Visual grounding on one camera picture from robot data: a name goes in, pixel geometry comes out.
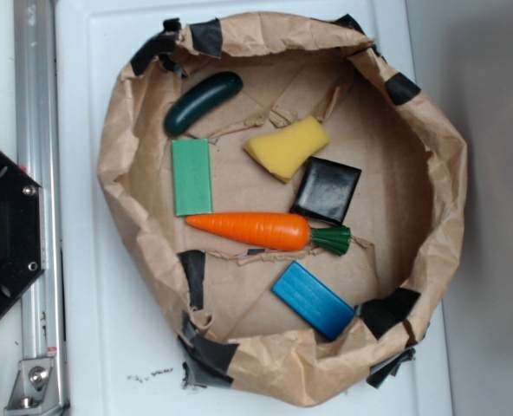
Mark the black square block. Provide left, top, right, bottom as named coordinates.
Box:
left=290, top=157, right=361, bottom=225

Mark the green rectangular block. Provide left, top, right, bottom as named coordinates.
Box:
left=172, top=139, right=213, bottom=217

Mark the blue rectangular block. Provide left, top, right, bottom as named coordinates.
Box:
left=271, top=262, right=355, bottom=341

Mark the orange toy carrot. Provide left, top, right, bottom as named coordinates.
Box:
left=185, top=212, right=352, bottom=256

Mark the brown paper bag bin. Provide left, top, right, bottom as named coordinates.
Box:
left=97, top=12, right=467, bottom=406

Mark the yellow sponge piece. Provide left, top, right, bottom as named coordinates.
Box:
left=244, top=116, right=330, bottom=183

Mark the dark green toy cucumber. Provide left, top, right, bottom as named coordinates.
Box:
left=164, top=71, right=244, bottom=137

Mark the white plastic tray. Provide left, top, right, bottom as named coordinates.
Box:
left=53, top=0, right=455, bottom=416

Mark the aluminium extrusion rail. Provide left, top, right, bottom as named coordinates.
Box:
left=13, top=1, right=70, bottom=415

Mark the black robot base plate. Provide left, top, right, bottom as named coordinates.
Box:
left=0, top=152, right=43, bottom=320

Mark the metal corner bracket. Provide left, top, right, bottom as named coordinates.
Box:
left=3, top=357, right=59, bottom=415

